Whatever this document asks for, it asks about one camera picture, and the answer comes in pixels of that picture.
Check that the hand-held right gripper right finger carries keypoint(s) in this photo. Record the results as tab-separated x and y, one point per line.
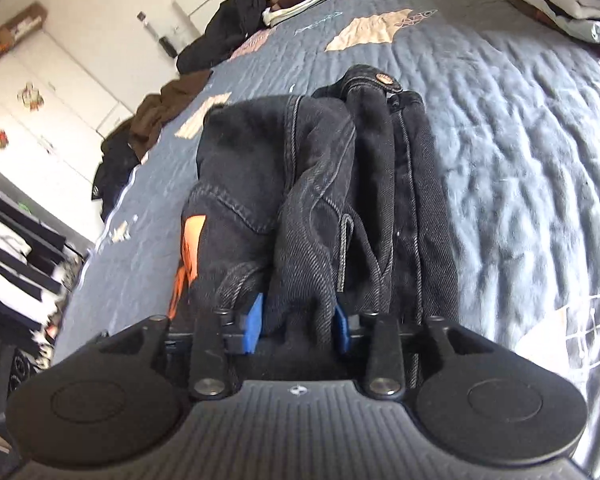
341	327

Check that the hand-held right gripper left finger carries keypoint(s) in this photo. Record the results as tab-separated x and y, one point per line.
253	322

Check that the black denim jacket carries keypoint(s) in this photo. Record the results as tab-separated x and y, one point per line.
305	200

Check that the stack of dark folded clothes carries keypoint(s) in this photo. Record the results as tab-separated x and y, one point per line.
560	0

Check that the black jacket with diamond patch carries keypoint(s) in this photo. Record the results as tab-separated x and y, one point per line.
112	170

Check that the brown crumpled garment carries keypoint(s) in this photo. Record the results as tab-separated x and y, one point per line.
165	110

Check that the blue printed quilt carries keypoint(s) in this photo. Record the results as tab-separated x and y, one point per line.
505	135

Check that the black hair brush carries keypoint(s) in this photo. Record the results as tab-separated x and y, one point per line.
167	42

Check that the white wardrobe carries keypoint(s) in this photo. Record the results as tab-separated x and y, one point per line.
45	110

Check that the black crumpled coat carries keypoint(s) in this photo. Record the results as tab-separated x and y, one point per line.
220	25

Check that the small cardboard box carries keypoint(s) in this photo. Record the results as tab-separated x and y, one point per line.
22	22

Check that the white wall socket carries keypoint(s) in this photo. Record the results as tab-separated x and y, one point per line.
178	31

